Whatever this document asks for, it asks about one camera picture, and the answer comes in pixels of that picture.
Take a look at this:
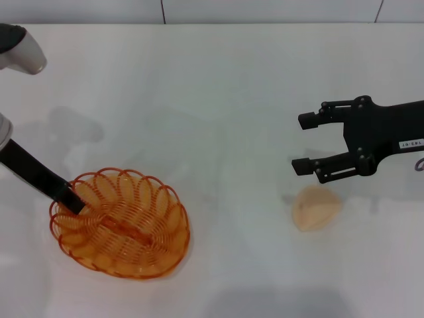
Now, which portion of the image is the beige bread bun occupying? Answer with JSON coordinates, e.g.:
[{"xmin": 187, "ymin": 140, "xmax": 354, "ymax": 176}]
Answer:
[{"xmin": 291, "ymin": 185, "xmax": 342, "ymax": 233}]

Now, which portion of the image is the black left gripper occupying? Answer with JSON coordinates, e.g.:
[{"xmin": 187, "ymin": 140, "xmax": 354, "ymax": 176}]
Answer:
[{"xmin": 0, "ymin": 138, "xmax": 86, "ymax": 215}]

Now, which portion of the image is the orange plastic wire basket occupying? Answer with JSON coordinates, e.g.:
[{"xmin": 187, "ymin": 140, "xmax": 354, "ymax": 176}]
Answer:
[{"xmin": 48, "ymin": 167, "xmax": 191, "ymax": 282}]

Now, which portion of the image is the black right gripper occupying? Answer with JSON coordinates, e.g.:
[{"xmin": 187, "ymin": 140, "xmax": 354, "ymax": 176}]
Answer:
[{"xmin": 291, "ymin": 95, "xmax": 424, "ymax": 184}]

